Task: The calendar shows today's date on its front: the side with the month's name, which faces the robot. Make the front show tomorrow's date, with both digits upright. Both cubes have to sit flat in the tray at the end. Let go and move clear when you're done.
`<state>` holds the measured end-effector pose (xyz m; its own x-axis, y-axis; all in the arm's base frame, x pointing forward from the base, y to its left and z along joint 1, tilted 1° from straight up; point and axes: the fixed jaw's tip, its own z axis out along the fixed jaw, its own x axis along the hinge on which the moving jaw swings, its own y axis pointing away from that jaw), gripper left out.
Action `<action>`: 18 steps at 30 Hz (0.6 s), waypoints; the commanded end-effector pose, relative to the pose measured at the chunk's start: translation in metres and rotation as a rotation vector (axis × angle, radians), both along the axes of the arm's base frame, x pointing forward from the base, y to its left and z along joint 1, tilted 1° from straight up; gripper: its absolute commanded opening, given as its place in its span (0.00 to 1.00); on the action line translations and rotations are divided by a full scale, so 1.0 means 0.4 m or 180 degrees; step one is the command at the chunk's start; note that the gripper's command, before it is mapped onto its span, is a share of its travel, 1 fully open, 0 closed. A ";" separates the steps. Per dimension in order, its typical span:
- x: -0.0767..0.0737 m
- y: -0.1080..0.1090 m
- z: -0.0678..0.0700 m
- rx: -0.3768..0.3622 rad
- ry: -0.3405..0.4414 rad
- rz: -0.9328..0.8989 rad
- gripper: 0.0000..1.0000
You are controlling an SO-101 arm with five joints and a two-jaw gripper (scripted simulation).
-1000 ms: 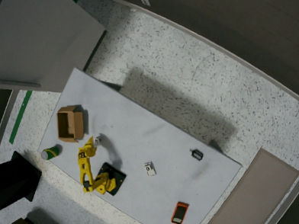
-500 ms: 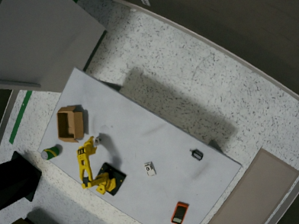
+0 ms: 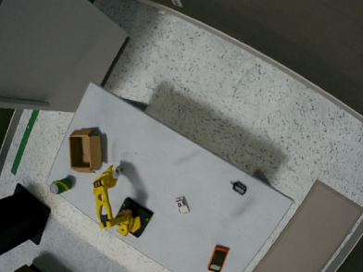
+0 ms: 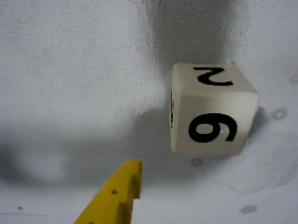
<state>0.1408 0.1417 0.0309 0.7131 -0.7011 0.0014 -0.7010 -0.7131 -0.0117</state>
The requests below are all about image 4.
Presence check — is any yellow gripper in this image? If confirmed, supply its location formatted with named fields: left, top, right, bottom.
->
left=73, top=160, right=142, bottom=224

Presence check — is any white number cube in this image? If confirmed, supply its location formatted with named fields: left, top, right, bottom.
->
left=169, top=63, right=261, bottom=155

